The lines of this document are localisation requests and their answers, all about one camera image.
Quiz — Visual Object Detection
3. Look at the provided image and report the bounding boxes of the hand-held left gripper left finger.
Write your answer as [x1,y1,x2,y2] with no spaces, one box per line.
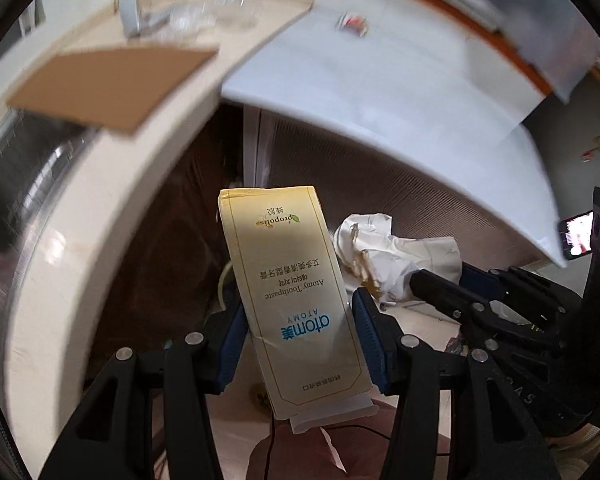
[37,304,250,480]

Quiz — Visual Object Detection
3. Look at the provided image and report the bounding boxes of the pale yellow toothpaste box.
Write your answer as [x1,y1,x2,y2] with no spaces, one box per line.
[217,185,381,436]

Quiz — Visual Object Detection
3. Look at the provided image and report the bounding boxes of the brown cardboard piece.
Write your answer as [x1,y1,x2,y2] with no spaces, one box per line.
[5,46,220,136]

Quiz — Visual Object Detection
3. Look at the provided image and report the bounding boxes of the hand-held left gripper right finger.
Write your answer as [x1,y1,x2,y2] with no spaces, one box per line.
[351,289,551,480]

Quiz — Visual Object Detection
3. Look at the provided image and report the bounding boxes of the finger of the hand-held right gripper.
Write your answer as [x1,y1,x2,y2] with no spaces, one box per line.
[461,265,581,332]
[410,269,563,357]

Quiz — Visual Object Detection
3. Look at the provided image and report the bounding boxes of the clear plastic packaging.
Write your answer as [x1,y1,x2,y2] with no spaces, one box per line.
[145,0,258,41]

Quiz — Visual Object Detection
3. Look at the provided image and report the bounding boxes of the smartphone with lit screen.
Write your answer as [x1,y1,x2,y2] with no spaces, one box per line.
[559,211,595,262]

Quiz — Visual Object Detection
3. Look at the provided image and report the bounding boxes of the small red white wrapper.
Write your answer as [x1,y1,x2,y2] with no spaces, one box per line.
[336,11,370,37]

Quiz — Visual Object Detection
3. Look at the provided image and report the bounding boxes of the white paper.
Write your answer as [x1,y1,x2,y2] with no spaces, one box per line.
[332,212,463,306]

